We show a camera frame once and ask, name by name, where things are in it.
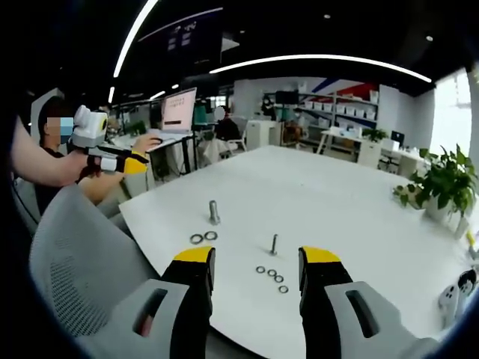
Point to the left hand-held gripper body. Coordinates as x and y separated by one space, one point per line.
88 127

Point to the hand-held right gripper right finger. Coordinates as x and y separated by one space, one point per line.
325 273

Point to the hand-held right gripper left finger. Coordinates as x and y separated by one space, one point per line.
187 276

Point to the small threaded metal stud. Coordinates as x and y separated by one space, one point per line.
274 245

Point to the large threaded metal stud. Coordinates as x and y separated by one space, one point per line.
214 213

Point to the open laptop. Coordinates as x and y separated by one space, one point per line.
179 110

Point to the grey mesh office chair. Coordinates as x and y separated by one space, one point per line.
75 254

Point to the long curved ceiling light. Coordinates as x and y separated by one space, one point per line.
129 37
322 58

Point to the white cabinet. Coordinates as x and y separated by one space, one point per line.
262 132

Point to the white game controller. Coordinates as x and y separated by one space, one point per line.
448 299

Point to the dark hanging ceiling sign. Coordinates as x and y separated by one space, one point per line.
183 35

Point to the white desk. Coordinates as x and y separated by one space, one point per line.
348 140

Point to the black and white figurine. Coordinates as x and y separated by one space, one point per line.
467 281

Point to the small green plant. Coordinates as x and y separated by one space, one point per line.
375 134

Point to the green potted plant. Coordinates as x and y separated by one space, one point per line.
447 179

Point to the small computer monitor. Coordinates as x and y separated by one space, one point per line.
397 137

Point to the shelf with white bins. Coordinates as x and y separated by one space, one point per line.
344 108

